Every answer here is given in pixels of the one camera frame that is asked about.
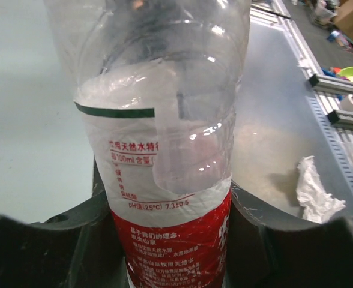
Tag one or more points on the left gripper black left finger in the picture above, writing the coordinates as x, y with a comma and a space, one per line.
77, 248

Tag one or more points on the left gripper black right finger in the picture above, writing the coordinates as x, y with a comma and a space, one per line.
270, 248

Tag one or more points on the red label plastic bottle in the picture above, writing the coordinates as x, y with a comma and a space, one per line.
156, 84

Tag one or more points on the crumpled white tissue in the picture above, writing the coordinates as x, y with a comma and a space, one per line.
318, 205

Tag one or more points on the grey slotted cable duct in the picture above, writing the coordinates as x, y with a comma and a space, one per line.
334, 142

